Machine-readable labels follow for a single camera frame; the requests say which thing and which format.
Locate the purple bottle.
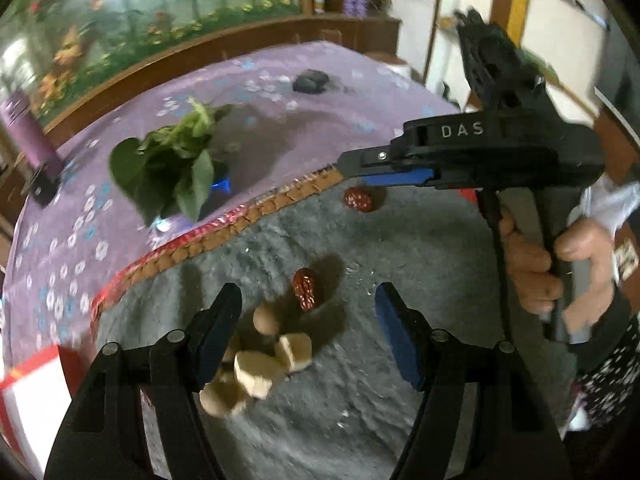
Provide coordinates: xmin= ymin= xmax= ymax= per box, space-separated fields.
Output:
xmin=0 ymin=92 xmax=63 ymax=206

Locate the red and white box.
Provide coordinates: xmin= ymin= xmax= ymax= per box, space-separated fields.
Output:
xmin=0 ymin=345 xmax=76 ymax=480

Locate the person's right hand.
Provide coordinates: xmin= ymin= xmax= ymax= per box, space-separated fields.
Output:
xmin=499 ymin=207 xmax=617 ymax=321

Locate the grey mat with braided edge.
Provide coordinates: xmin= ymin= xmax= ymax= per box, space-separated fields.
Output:
xmin=90 ymin=165 xmax=591 ymax=480

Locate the fish tank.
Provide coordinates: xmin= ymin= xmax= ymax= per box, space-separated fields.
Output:
xmin=0 ymin=0 xmax=306 ymax=126

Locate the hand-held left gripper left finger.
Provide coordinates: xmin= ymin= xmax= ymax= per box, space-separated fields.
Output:
xmin=44 ymin=282 xmax=243 ymax=480

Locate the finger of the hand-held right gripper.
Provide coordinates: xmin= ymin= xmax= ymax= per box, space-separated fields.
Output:
xmin=337 ymin=147 xmax=436 ymax=188

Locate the leafy green vegetable bunch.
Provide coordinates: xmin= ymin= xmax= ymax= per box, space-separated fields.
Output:
xmin=109 ymin=99 xmax=233 ymax=226

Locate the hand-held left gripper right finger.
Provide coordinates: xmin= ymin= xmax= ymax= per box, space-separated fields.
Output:
xmin=375 ymin=282 xmax=573 ymax=480

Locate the purple floral tablecloth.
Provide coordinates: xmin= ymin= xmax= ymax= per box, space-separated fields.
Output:
xmin=0 ymin=40 xmax=466 ymax=376

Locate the beige food chunk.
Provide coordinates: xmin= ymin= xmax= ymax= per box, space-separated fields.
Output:
xmin=234 ymin=350 xmax=287 ymax=400
xmin=274 ymin=332 xmax=314 ymax=373
xmin=199 ymin=370 xmax=251 ymax=418

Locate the brown longan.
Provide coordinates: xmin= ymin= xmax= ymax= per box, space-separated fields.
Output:
xmin=252 ymin=304 xmax=281 ymax=337

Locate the small black object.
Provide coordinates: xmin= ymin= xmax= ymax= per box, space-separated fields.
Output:
xmin=292 ymin=69 xmax=330 ymax=95

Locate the person's right forearm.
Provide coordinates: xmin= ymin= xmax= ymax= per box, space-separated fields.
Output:
xmin=565 ymin=280 xmax=640 ymax=431

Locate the red date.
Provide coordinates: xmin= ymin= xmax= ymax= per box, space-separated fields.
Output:
xmin=292 ymin=268 xmax=321 ymax=312
xmin=343 ymin=186 xmax=376 ymax=213

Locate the wooden tank cabinet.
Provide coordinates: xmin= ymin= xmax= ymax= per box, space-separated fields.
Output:
xmin=42 ymin=15 xmax=403 ymax=146

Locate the black cable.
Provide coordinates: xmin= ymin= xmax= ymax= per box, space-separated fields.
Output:
xmin=485 ymin=195 xmax=518 ymax=348

